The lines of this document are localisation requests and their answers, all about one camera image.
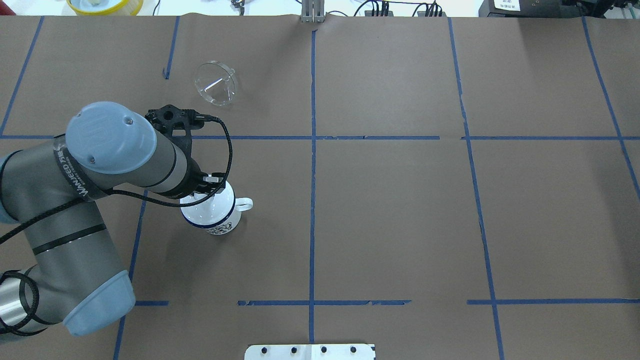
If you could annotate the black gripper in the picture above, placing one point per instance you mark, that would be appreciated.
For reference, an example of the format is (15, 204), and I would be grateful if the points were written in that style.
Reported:
(192, 184)

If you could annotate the white cup lid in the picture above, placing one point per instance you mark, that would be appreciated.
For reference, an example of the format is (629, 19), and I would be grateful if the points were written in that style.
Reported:
(213, 211)

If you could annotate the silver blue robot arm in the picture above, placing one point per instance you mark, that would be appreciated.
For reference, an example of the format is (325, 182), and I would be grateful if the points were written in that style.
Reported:
(49, 192)

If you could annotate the yellow tape roll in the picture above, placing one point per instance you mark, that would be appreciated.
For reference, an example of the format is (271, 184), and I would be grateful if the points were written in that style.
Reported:
(105, 7)

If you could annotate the far orange black adapter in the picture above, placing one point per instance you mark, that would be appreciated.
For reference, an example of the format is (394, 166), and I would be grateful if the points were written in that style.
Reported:
(379, 9)

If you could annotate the orange black adapter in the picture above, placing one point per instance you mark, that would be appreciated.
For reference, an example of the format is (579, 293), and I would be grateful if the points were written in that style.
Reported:
(429, 10)
(379, 9)

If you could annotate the brown paper table cover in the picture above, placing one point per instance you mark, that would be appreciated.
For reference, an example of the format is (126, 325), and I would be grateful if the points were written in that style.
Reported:
(445, 189)

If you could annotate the near orange black adapter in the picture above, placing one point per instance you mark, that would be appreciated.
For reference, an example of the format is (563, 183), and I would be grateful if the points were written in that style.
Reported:
(429, 10)

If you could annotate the black box device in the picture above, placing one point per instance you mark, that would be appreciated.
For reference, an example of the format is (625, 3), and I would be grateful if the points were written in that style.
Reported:
(551, 9)

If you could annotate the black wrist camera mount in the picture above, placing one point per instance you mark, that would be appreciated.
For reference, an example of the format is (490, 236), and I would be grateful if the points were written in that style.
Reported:
(176, 125)

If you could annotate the white pedestal column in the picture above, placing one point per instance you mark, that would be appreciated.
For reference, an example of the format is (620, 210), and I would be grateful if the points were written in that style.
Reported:
(323, 351)

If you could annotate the aluminium frame post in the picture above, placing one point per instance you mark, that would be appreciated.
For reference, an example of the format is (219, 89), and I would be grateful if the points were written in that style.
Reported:
(312, 11)

